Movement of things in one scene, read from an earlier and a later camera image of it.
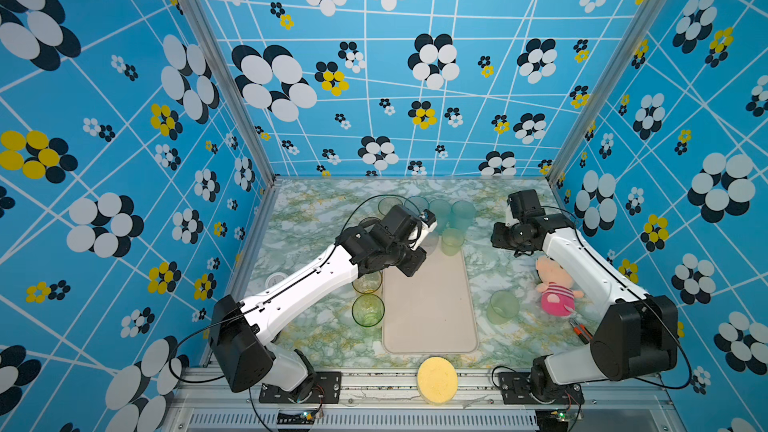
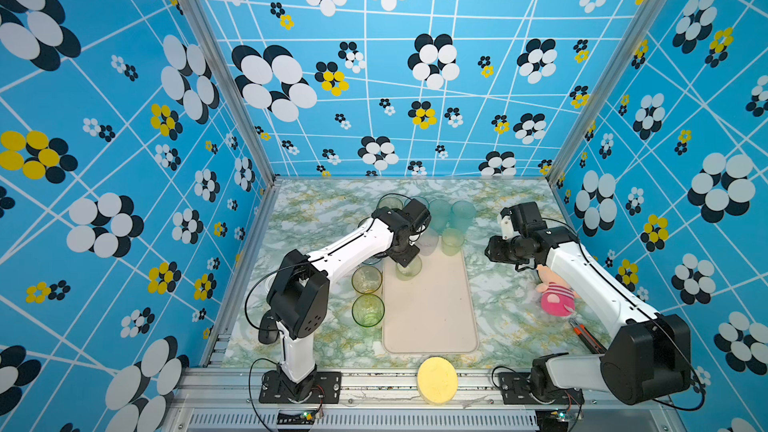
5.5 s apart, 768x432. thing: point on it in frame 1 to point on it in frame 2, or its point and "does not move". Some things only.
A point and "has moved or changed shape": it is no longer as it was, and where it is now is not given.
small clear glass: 430,243 does not move
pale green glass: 503,307 has moved or changed shape
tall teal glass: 442,211 does not move
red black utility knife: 580,329 does not move
